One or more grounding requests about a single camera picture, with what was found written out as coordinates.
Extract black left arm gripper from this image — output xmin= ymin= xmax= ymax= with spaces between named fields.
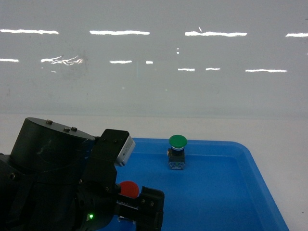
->
xmin=72 ymin=166 xmax=165 ymax=231

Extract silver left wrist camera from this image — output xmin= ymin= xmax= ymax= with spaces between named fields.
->
xmin=91 ymin=129 xmax=136 ymax=167

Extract green mushroom push button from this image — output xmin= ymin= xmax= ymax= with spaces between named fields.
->
xmin=167 ymin=134 xmax=188 ymax=170

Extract blue plastic tray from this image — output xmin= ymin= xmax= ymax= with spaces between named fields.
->
xmin=117 ymin=138 xmax=288 ymax=231

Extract red mushroom push button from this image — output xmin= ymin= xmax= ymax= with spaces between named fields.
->
xmin=117 ymin=180 xmax=140 ymax=224

